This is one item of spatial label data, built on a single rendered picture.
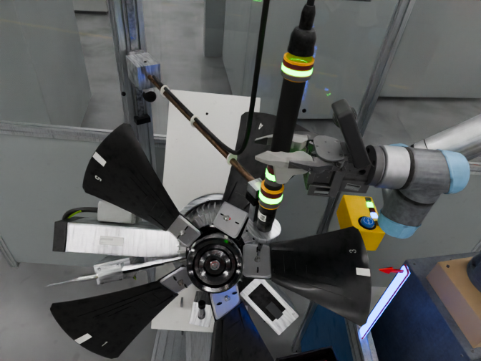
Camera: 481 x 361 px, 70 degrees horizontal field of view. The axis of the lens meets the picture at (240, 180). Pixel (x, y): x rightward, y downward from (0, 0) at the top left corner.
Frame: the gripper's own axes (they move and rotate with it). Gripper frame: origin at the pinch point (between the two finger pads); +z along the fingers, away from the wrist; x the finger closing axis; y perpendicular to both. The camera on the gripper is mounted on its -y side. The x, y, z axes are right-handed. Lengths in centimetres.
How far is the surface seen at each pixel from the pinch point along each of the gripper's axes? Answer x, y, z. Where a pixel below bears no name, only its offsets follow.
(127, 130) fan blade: 12.0, 7.3, 26.6
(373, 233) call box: 21, 43, -40
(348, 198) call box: 35, 42, -35
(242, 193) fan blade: 8.8, 19.5, 1.8
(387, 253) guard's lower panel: 70, 113, -86
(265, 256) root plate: 1.0, 31.4, -4.8
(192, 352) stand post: 9, 104, 13
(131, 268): 1.1, 39.8, 26.7
